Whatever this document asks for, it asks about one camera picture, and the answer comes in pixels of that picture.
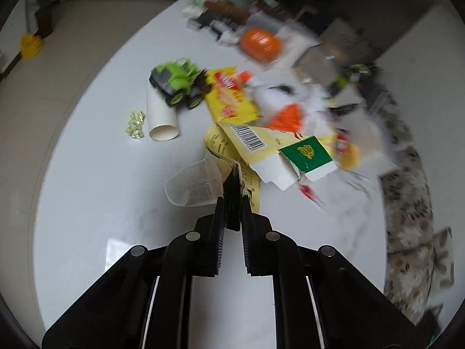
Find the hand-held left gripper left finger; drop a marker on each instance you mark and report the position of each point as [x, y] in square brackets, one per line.
[221, 221]

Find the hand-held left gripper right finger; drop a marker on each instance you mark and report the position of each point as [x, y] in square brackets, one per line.
[246, 247]

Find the black packet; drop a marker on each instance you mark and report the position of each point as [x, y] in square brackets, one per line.
[232, 196]

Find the clear plastic cup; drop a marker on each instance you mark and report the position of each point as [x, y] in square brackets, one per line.
[192, 185]

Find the yellow flattened carton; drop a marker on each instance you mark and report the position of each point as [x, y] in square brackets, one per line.
[254, 149]

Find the small red wrapper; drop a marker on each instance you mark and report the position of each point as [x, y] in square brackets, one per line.
[310, 194]

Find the green small carton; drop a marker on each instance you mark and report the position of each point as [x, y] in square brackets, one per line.
[308, 152]

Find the white paper tube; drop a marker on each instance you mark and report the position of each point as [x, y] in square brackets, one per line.
[161, 123]

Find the yellow snack packet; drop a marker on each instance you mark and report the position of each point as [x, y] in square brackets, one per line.
[232, 105]

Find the orange triangular packet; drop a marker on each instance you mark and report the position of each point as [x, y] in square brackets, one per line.
[288, 118]

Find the gold crumpled wrapper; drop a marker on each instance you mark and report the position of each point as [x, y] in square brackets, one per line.
[135, 125]

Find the yellow red round packet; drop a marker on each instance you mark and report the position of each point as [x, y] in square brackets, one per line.
[348, 152]

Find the white crumpled tissue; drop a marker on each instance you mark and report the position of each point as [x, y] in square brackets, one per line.
[276, 92]

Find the green toy truck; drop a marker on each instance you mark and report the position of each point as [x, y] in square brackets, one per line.
[178, 80]

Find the green black toy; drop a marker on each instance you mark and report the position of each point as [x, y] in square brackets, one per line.
[350, 76]

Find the brown cardboard box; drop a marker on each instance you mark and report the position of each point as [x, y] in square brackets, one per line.
[348, 41]

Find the yellow floor object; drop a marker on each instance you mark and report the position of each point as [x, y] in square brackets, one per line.
[31, 45]

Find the dark wooden stand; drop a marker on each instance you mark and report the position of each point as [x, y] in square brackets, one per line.
[45, 18]

